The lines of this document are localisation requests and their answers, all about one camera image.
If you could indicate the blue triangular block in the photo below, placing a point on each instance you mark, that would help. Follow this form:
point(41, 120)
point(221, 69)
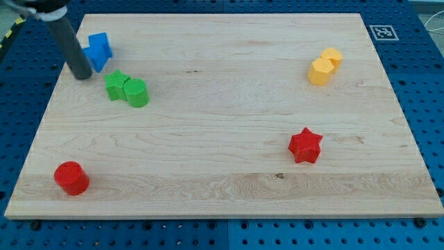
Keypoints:
point(97, 57)

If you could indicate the yellow hexagon block front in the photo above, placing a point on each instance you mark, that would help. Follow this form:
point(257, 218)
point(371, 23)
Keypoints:
point(320, 72)

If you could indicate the yellow black hazard tape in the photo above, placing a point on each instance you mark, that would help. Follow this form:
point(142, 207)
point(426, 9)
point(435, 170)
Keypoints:
point(12, 33)

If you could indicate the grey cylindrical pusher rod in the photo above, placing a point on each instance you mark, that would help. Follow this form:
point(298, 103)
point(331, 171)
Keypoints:
point(65, 36)

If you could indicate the red cylinder block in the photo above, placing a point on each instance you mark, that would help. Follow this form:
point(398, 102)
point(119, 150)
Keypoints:
point(71, 177)

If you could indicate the green cylinder block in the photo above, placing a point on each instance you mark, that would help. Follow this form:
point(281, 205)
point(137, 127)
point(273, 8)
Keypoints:
point(136, 92)

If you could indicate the blue cube block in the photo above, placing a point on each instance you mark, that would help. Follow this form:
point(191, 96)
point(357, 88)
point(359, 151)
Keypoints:
point(100, 40)

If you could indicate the green star block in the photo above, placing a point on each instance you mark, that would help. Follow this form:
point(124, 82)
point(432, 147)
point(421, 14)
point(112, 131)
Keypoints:
point(114, 84)

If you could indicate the wooden board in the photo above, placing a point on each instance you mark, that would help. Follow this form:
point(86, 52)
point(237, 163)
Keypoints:
point(227, 92)

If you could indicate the red star block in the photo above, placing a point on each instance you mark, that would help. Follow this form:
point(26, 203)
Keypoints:
point(305, 146)

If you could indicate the fiducial marker tag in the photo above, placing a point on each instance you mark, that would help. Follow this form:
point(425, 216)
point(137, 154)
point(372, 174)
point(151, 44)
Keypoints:
point(383, 32)

